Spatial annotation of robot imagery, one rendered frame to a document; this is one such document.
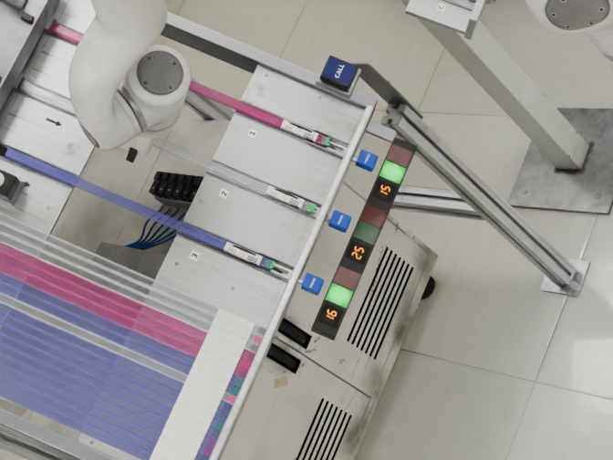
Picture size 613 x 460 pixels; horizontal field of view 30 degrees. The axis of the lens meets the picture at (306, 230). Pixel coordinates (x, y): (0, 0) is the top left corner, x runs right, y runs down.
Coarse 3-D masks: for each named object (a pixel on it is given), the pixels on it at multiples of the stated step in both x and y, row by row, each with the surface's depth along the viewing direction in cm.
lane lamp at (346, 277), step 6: (342, 270) 179; (348, 270) 179; (336, 276) 178; (342, 276) 178; (348, 276) 179; (354, 276) 179; (336, 282) 178; (342, 282) 178; (348, 282) 178; (354, 282) 178; (348, 288) 178; (354, 288) 178
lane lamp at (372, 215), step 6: (366, 204) 182; (366, 210) 181; (372, 210) 181; (378, 210) 181; (366, 216) 181; (372, 216) 181; (378, 216) 181; (384, 216) 181; (366, 222) 181; (372, 222) 181; (378, 222) 181
